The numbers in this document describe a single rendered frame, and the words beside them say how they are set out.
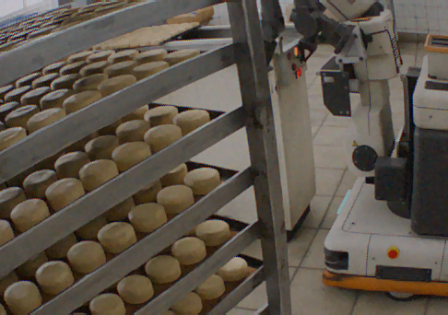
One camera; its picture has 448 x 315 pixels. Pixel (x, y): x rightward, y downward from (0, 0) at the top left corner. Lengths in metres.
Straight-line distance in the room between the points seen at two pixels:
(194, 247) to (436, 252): 1.15
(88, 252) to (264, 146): 0.28
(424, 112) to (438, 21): 4.48
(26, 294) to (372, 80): 1.44
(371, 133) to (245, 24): 1.18
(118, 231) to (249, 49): 0.29
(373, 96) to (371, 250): 0.53
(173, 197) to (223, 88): 1.39
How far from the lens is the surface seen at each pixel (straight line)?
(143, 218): 0.69
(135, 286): 0.72
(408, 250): 1.79
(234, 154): 2.18
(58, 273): 0.62
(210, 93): 2.12
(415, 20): 6.04
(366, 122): 1.81
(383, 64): 1.75
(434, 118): 1.58
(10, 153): 0.50
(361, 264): 1.86
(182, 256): 0.77
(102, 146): 0.70
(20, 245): 0.53
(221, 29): 2.36
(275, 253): 0.82
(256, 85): 0.70
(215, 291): 0.83
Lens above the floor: 1.30
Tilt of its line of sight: 24 degrees down
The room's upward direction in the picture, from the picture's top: 9 degrees counter-clockwise
